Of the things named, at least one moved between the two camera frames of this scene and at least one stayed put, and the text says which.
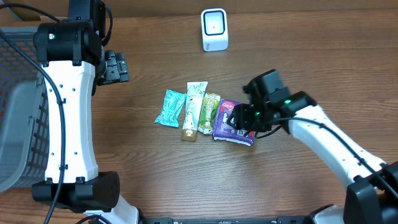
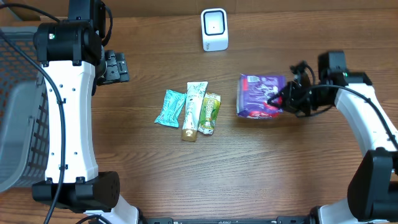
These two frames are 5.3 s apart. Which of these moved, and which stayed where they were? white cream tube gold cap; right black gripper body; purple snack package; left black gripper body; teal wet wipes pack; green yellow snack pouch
Moved: purple snack package; right black gripper body
Stayed: green yellow snack pouch; teal wet wipes pack; left black gripper body; white cream tube gold cap
